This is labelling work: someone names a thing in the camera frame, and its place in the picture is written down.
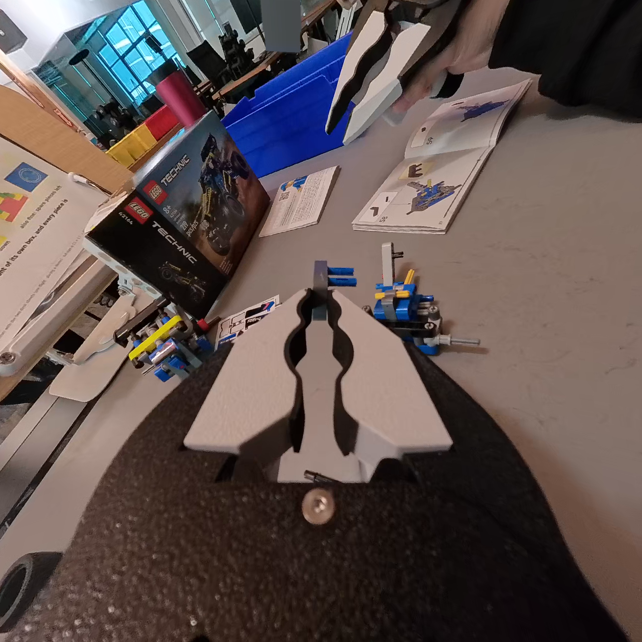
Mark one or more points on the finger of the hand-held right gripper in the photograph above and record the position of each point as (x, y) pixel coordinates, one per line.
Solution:
(391, 80)
(363, 50)

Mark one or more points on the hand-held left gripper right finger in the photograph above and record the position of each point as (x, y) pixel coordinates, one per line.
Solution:
(396, 401)

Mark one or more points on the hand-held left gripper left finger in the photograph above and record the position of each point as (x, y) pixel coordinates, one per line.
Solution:
(235, 401)

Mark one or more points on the blue lego chassis assembly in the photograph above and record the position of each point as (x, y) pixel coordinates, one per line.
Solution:
(401, 301)

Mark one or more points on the grey lego beam blue pins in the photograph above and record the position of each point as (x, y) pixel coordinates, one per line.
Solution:
(321, 281)

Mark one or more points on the red and brown lego pin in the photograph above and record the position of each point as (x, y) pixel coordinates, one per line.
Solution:
(203, 325)

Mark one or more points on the lego sticker sheet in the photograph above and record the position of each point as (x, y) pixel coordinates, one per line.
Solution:
(251, 316)

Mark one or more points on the lego assembly with yellow beam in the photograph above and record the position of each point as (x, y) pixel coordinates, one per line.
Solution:
(155, 341)

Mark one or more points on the black lego set box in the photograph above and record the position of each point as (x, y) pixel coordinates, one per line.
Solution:
(190, 215)

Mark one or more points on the black rubber lego tire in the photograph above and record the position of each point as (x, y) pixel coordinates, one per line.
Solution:
(42, 561)

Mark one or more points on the person's right hand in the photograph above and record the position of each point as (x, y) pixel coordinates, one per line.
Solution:
(466, 45)

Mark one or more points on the plain blue plastic bin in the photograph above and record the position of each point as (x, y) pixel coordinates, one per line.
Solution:
(281, 115)

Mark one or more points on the open instruction booklet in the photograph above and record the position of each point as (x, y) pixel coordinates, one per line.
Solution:
(451, 175)

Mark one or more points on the small white leaflet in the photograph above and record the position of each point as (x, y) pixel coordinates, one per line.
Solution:
(301, 200)

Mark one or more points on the black office chair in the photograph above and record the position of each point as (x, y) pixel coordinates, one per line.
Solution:
(210, 62)

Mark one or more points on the pink tumbler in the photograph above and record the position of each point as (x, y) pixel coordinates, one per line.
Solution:
(178, 98)

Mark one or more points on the red plastic bin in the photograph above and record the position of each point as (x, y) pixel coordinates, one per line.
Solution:
(160, 120)

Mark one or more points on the yellow plastic bin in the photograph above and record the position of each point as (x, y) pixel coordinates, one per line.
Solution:
(133, 145)

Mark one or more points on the printed instruction sign sheet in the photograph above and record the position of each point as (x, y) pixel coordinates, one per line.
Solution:
(40, 225)

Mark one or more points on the light wooden board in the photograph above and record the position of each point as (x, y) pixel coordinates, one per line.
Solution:
(50, 130)

